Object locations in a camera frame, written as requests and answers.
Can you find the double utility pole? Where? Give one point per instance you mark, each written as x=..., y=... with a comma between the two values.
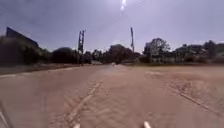
x=81, y=40

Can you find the row of trees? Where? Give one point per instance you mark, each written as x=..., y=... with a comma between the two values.
x=113, y=55

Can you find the grass strip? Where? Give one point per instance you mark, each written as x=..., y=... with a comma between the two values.
x=30, y=68

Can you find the robot's own part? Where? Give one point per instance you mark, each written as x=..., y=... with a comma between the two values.
x=76, y=126
x=146, y=125

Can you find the dark building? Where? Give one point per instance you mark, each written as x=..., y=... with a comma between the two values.
x=20, y=43

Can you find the broad tree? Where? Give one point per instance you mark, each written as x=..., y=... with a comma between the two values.
x=157, y=46

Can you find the row of buildings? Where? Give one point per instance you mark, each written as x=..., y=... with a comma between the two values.
x=196, y=53

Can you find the red brick path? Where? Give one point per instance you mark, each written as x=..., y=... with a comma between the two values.
x=133, y=96

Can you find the grey asphalt road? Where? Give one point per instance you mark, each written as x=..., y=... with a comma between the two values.
x=33, y=93

